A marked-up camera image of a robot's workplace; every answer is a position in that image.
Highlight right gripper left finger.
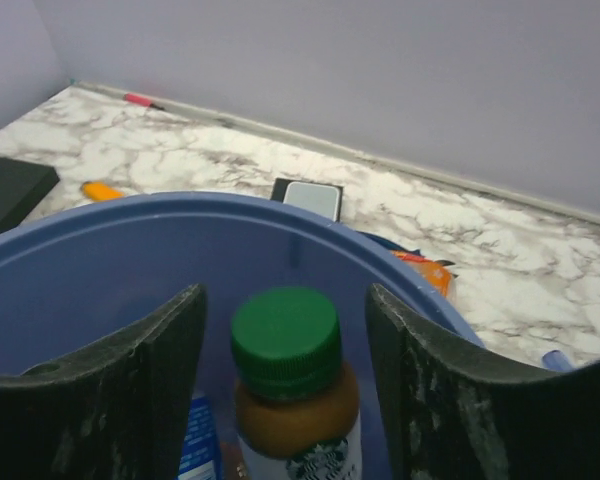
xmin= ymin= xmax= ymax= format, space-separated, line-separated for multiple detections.
xmin=0 ymin=285 xmax=207 ymax=479

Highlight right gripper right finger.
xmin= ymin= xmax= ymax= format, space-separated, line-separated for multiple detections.
xmin=365 ymin=284 xmax=600 ymax=479

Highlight blue label water bottle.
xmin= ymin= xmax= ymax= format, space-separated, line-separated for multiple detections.
xmin=177 ymin=392 xmax=223 ymax=480

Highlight brown coffee bottle green cap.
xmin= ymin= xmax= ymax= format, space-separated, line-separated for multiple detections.
xmin=231 ymin=286 xmax=363 ymax=479

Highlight blue plastic bin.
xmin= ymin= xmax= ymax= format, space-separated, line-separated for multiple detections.
xmin=0 ymin=193 xmax=476 ymax=479

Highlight orange snack wrapper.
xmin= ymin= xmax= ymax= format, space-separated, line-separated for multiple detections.
xmin=391 ymin=250 xmax=457 ymax=299

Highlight orange utility knife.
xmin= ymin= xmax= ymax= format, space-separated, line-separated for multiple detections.
xmin=81 ymin=181 xmax=125 ymax=202

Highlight white device on black tray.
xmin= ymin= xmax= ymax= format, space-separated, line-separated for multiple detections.
xmin=270 ymin=178 xmax=344 ymax=222

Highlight black flat box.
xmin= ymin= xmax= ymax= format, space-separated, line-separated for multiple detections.
xmin=0 ymin=156 xmax=59 ymax=234

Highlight blue handled pliers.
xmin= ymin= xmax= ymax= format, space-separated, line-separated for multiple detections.
xmin=360 ymin=231 xmax=455 ymax=267

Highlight red marker on rail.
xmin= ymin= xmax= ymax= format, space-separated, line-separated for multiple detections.
xmin=123 ymin=93 xmax=165 ymax=111

